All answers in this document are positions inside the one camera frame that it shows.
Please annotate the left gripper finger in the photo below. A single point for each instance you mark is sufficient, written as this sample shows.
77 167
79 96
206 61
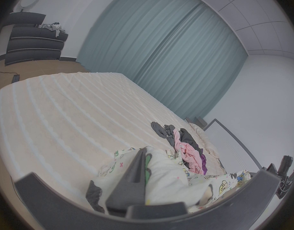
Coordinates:
132 183

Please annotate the white printed pyjama top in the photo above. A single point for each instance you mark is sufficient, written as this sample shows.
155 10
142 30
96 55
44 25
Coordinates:
166 174

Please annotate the grey garment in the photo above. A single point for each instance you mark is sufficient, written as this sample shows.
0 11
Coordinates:
161 130

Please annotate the pink garment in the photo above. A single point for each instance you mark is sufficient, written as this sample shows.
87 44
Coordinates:
190 157

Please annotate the black garment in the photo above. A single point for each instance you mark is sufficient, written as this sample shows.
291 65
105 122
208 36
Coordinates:
187 135

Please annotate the purple garment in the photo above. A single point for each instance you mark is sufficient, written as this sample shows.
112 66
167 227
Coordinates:
203 164

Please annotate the cream pillow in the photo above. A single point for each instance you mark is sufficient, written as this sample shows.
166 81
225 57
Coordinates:
209 142

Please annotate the grey white bedside table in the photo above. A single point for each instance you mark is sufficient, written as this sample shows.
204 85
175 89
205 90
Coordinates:
197 121

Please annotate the bed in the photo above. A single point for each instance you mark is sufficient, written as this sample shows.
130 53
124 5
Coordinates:
77 109

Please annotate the blue-green curtain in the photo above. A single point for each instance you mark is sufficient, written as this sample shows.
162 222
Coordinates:
161 44

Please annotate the black power strip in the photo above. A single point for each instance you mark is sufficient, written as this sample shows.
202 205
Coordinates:
15 78

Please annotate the black chest of drawers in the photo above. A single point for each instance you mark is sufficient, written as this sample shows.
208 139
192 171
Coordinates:
34 44

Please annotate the crumpled white cloth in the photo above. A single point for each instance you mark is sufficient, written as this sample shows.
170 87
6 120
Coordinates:
51 27

